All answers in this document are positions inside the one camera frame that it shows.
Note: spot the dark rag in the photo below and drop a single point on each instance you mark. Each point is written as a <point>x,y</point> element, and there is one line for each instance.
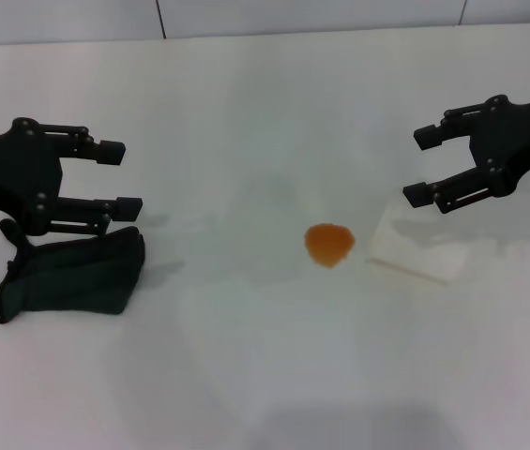
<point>77,276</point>

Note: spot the orange liquid stain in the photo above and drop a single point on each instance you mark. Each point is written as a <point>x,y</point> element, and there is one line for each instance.
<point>329,244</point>

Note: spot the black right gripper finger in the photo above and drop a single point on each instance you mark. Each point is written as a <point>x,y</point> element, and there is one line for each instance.
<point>428,137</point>
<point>417,194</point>

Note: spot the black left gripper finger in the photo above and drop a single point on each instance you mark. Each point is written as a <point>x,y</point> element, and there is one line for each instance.
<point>110,152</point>
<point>126,208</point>

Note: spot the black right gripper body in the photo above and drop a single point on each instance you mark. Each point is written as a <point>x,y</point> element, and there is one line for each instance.
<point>518,136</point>

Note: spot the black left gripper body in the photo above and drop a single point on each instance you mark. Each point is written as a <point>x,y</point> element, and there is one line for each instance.
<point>6,169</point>

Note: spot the white paper cup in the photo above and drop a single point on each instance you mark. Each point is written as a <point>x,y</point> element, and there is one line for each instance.
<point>414,253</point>

